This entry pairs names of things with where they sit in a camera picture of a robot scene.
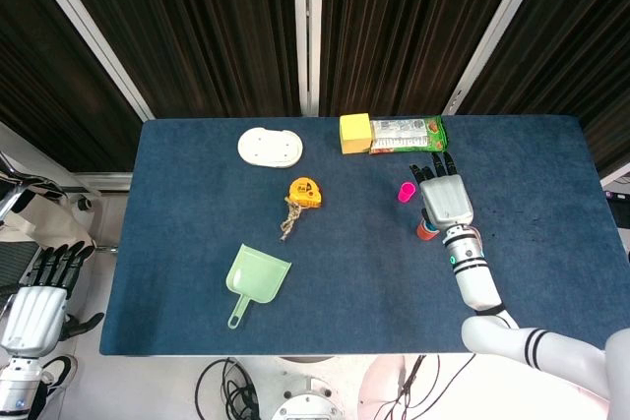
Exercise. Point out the white oval plastic base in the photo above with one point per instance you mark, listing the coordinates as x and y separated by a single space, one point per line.
270 147

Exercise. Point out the yellow sponge cube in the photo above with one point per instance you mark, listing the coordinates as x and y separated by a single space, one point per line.
355 135

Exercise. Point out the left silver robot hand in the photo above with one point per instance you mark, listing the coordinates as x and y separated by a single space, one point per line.
32 317

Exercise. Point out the pink plastic cup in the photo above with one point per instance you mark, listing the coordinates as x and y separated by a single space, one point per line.
406 192

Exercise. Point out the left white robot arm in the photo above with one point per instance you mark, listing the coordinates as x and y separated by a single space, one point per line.
15 385

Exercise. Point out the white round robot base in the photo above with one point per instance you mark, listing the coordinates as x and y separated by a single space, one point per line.
307 405

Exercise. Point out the white partition frame post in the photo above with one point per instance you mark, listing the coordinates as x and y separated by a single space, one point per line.
498 31
89 31
307 46

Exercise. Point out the yellow tape measure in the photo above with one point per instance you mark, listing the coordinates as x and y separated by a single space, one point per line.
305 192

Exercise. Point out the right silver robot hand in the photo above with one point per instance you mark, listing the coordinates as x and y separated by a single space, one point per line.
445 201

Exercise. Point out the pale pink robot torso shell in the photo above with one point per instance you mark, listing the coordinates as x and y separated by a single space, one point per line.
376 385

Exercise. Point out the light green plastic dustpan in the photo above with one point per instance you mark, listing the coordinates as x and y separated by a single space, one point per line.
256 275

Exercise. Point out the green snack packet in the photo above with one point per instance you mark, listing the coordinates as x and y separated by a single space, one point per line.
408 135

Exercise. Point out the dark brown curtain panel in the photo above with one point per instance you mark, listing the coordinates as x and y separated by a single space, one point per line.
197 21
49 71
590 46
394 21

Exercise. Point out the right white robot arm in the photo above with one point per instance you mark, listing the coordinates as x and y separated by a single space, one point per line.
475 282

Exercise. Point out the black and white sneaker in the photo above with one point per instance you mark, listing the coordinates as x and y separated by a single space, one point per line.
64 368

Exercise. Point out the orange plastic cup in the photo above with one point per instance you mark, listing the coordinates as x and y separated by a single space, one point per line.
423 233

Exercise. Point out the blue fabric table cover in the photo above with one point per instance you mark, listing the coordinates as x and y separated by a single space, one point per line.
344 292

